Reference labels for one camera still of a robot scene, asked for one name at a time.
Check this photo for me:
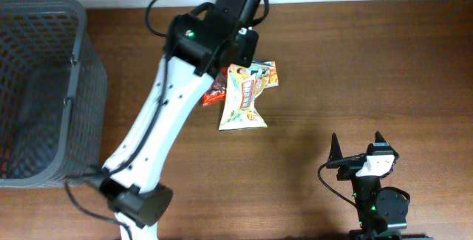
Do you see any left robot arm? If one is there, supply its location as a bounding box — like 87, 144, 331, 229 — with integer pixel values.
87, 0, 269, 239

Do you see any grey plastic mesh basket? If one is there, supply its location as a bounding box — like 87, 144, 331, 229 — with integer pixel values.
1, 0, 108, 188

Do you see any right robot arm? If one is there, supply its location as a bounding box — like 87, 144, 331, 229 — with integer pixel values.
321, 131, 410, 239

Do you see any red snack bag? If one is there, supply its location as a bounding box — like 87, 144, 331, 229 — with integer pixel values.
202, 68, 228, 106

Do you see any yellow wet wipes pack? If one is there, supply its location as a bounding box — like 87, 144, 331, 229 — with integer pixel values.
219, 61, 269, 131

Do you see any orange tissue pack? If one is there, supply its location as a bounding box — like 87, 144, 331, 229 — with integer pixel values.
265, 61, 279, 88

